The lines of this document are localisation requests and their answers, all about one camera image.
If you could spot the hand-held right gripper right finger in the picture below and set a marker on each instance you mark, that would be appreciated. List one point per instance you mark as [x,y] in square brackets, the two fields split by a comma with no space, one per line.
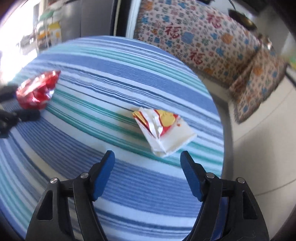
[192,178]

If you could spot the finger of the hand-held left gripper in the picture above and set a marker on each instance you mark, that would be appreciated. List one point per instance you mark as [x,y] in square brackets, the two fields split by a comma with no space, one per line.
[23,115]
[8,92]

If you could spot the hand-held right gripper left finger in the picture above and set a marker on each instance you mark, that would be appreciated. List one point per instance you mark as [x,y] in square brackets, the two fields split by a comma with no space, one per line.
[101,178]

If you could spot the red foil packet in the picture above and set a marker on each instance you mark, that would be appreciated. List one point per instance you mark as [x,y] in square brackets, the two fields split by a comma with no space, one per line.
[34,92]

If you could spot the white packet with yellow print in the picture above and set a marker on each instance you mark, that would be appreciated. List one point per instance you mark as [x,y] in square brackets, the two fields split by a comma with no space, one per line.
[171,136]

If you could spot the storage rack with coloured items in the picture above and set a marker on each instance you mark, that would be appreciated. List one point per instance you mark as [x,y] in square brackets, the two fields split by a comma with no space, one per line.
[48,30]

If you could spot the striped blue tablecloth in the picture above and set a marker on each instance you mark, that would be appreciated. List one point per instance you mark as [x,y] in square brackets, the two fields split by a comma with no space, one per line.
[115,76]

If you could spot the grey refrigerator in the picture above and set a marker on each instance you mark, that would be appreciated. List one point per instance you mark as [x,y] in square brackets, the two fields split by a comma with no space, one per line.
[87,18]

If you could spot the narrow printed fringed cloth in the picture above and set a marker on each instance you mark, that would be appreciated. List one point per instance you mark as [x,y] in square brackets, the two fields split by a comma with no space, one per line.
[256,88]

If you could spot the wide printed fringed cloth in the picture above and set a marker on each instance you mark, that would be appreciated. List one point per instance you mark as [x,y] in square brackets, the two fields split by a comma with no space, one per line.
[196,34]

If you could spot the steel kettle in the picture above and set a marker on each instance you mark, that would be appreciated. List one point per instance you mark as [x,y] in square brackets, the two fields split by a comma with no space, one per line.
[267,44]

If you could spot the dark wok with lid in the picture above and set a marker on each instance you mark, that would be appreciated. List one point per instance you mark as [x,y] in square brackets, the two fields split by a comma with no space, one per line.
[242,18]

